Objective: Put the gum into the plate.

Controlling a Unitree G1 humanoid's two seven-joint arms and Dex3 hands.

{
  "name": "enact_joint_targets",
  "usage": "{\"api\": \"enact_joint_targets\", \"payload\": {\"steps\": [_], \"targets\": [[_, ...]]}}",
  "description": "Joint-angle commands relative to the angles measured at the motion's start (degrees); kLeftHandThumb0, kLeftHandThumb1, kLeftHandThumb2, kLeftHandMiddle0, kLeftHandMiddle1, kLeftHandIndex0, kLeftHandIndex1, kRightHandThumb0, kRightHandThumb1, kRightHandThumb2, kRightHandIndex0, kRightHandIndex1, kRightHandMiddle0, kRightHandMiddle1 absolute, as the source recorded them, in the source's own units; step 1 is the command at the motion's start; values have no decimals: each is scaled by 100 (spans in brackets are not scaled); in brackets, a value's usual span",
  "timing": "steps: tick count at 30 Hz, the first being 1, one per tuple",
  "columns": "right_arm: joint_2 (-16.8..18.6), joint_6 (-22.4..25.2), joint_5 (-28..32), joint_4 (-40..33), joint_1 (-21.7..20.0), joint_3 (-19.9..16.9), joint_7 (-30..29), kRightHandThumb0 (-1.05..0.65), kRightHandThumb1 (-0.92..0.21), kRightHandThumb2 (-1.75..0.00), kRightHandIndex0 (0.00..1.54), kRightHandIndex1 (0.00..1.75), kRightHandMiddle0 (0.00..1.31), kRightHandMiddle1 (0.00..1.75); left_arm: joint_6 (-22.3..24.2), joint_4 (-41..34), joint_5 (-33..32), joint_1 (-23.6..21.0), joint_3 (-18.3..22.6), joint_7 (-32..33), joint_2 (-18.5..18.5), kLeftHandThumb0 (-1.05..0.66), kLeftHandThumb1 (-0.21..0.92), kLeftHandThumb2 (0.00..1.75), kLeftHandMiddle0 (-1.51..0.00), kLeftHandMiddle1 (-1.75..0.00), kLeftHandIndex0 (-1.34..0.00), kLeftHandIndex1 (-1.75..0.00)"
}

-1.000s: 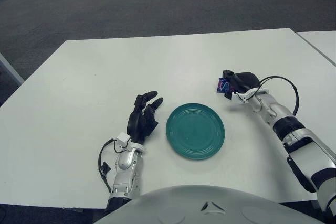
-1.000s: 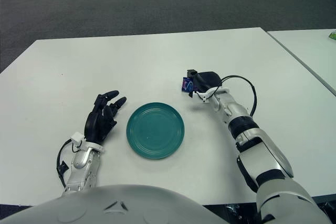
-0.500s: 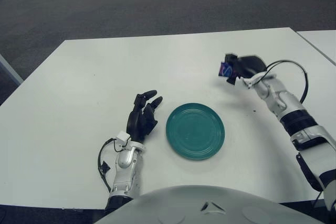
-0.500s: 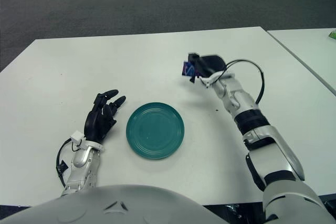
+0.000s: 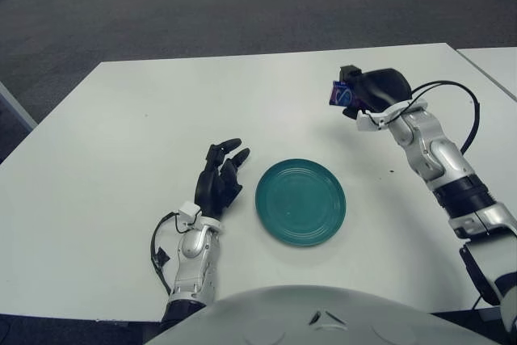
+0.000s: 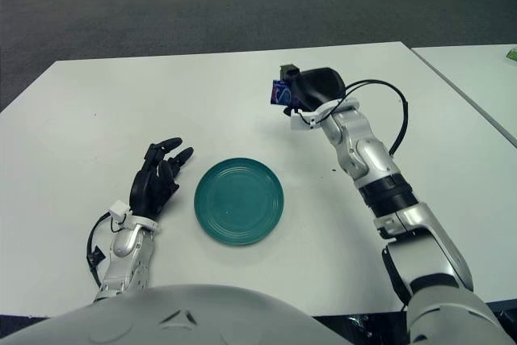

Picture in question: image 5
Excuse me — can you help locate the blue purple gum pack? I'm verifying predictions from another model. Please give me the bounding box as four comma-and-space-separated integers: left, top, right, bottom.
327, 80, 363, 107

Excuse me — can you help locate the grey robot torso shell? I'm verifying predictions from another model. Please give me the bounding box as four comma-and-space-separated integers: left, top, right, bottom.
145, 284, 492, 345

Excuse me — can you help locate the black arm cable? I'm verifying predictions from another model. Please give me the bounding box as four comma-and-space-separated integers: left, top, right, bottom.
149, 211, 201, 296
387, 80, 481, 156

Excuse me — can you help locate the white neighbouring table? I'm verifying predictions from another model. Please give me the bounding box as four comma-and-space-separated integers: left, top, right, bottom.
456, 48, 517, 99

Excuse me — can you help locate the grey desk edge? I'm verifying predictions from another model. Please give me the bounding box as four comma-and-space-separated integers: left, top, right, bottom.
0, 80, 37, 132

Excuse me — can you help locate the teal ribbed plate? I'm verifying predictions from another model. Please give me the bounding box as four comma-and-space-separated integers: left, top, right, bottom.
254, 158, 347, 247

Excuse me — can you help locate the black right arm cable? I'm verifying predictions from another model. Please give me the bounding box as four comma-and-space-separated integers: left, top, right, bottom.
387, 80, 481, 156

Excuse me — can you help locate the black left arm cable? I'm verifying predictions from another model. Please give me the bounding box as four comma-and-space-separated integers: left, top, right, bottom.
149, 211, 201, 296

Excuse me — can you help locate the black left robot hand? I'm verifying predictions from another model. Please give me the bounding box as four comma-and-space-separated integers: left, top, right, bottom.
194, 137, 251, 217

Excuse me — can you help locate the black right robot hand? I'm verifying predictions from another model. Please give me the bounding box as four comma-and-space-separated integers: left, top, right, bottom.
338, 65, 413, 120

